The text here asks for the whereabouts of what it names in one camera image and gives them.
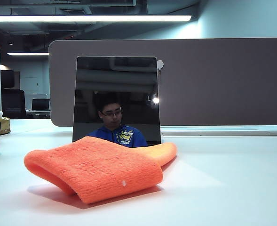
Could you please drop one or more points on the white hexagonal adhesive hook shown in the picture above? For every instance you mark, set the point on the white hexagonal adhesive hook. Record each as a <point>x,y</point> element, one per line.
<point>160,64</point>

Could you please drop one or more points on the dark background monitor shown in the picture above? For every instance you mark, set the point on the dark background monitor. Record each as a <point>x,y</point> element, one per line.
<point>40,104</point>

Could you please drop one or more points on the long ceiling light strip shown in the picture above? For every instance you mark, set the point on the long ceiling light strip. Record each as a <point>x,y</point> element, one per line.
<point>81,18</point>

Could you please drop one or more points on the short ceiling light strip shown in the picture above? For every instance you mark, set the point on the short ceiling light strip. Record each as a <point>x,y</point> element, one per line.
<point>27,54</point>

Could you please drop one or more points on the yellow-brown tissue pack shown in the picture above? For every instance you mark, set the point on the yellow-brown tissue pack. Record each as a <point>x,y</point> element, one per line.
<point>4,126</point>

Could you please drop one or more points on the wide grey-brown desk partition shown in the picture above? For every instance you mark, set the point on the wide grey-brown desk partition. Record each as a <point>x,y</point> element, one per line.
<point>223,82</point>

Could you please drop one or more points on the orange microfibre cloth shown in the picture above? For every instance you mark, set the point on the orange microfibre cloth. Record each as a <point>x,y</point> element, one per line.
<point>100,169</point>

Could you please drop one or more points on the rectangular standing mirror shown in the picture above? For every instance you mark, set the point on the rectangular standing mirror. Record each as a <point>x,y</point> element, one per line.
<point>117,82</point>

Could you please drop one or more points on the black office chair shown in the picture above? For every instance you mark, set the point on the black office chair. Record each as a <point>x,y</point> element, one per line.
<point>13,103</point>

